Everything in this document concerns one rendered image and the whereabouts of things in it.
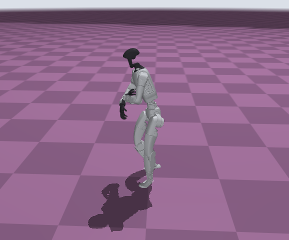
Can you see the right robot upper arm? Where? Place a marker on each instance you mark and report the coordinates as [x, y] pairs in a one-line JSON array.
[[132, 85]]

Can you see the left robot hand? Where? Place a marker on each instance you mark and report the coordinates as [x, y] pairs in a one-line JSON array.
[[130, 93]]

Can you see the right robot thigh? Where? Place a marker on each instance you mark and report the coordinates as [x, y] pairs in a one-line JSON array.
[[139, 130]]

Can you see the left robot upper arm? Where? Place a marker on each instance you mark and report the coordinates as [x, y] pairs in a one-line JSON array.
[[141, 82]]

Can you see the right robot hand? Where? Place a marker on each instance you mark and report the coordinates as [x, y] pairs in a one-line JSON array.
[[122, 108]]

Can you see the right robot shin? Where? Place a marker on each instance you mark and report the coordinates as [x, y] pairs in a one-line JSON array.
[[141, 152]]

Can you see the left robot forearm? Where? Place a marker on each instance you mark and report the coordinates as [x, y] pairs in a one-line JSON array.
[[129, 98]]

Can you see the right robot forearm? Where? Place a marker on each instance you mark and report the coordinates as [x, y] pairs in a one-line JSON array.
[[127, 90]]

